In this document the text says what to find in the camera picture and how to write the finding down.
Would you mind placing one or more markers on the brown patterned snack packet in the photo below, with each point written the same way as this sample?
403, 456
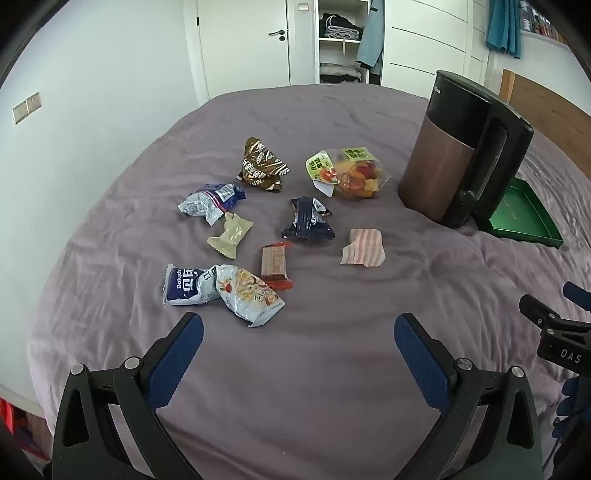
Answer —
261, 166

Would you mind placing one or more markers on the pale yellow snack packet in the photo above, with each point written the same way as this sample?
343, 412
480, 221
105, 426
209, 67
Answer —
229, 235

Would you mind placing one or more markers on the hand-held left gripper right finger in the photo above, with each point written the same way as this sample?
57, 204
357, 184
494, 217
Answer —
422, 364

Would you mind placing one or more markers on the brown and black electric kettle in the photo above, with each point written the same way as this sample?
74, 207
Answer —
457, 152

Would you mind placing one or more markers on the red object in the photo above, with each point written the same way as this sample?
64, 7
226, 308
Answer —
14, 424

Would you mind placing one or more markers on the brown wafer bar red ends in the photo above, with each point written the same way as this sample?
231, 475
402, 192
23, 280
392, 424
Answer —
275, 266

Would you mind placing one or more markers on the teal curtain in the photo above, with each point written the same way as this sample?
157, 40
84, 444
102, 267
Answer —
504, 25

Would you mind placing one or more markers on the white snack packet with rings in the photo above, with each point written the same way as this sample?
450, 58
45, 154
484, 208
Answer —
249, 295

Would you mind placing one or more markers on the clear bag of fruit candies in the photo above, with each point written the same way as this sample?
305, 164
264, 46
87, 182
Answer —
348, 173

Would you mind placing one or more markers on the dark navy snack packet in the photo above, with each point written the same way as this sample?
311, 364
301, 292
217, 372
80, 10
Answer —
307, 221

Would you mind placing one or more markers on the blue white lettered snack packet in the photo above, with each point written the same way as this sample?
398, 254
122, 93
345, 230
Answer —
187, 286

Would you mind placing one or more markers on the row of books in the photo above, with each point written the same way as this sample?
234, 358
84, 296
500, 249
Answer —
540, 21

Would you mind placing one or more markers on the person's right hand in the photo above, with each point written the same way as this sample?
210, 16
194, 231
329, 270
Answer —
575, 406

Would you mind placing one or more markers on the green tray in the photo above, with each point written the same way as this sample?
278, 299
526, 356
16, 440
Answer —
526, 217

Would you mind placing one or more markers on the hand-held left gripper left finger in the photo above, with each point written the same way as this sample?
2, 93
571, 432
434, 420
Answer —
178, 360

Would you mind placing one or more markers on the gold wall light switch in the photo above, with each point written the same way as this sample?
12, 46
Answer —
27, 107

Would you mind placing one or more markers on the folded black and grey clothes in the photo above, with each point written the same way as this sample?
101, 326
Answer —
340, 26

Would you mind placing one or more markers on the pink striped snack packet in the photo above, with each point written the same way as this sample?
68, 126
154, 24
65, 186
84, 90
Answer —
364, 248

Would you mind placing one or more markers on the blue and white crinkled packet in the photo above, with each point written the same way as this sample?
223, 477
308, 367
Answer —
210, 201

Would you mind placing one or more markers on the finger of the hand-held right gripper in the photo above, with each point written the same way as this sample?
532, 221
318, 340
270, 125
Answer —
545, 318
579, 295

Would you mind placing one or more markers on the hanging light blue jacket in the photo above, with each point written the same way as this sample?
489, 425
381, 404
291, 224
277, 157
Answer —
370, 37

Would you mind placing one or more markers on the white wardrobe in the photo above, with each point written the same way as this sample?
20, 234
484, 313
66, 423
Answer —
429, 41

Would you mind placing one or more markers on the wooden headboard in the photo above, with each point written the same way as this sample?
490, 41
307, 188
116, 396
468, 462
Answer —
545, 99

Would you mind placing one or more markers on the white door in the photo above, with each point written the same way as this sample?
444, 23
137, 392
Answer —
244, 46

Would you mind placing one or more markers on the folded dark and white clothes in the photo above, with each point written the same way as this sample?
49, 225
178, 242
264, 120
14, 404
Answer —
339, 73

